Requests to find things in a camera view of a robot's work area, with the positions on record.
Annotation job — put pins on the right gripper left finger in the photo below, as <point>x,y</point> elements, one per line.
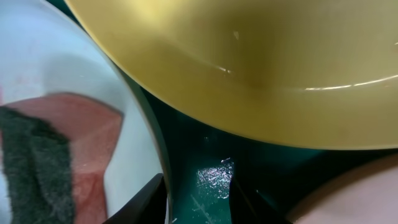
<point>148,206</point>

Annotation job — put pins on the yellow-green plate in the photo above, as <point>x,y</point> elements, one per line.
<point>316,74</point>

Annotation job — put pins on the red and green sponge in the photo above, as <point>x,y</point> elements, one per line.
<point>54,153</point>

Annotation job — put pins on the light blue plate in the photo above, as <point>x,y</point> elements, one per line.
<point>44,52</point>

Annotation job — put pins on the teal plastic serving tray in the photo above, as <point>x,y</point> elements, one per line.
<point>204,159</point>

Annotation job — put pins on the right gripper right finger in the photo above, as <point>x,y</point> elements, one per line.
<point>247,207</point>

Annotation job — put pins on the white plate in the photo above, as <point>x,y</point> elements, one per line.
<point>366,194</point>

